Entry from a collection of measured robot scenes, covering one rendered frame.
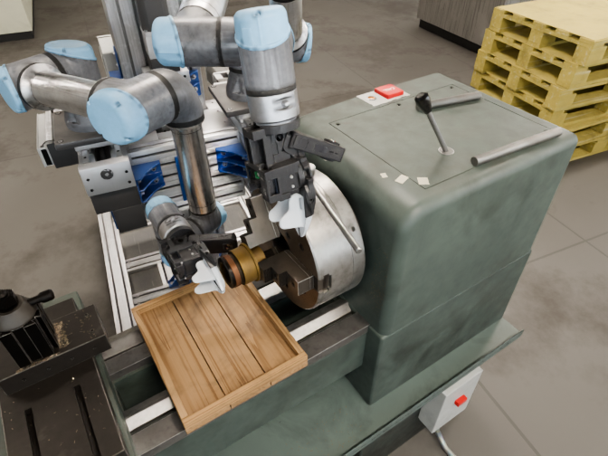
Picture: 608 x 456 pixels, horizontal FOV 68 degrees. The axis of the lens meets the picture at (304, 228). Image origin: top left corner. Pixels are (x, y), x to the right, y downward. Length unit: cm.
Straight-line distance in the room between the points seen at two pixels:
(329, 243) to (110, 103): 52
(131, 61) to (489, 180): 115
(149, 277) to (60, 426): 137
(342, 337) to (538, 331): 151
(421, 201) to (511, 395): 144
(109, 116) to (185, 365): 57
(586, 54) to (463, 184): 244
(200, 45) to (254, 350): 69
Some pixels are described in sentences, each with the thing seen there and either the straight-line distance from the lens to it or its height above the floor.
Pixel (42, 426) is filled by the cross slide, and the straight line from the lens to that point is 105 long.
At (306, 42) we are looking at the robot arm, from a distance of 147.
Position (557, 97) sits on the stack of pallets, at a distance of 345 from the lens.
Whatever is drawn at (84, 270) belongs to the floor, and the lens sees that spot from 280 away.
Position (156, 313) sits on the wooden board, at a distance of 124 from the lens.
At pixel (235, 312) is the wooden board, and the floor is 89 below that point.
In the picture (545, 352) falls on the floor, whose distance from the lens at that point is 245.
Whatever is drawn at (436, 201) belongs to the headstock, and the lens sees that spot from 96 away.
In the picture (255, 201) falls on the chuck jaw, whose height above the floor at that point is 120.
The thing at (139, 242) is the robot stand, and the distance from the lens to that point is 252.
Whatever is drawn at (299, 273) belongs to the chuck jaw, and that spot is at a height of 111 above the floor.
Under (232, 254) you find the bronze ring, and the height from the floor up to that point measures 111.
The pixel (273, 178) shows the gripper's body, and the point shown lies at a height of 142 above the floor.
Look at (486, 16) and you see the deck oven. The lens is 559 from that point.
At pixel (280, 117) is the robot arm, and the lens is 67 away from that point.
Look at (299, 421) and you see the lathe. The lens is 141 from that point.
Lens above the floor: 180
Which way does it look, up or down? 40 degrees down
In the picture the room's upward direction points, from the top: straight up
